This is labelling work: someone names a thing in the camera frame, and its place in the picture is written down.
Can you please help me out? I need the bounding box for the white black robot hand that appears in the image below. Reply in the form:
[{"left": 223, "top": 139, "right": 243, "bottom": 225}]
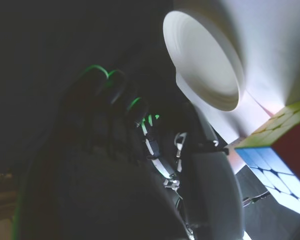
[{"left": 13, "top": 63, "right": 245, "bottom": 240}]

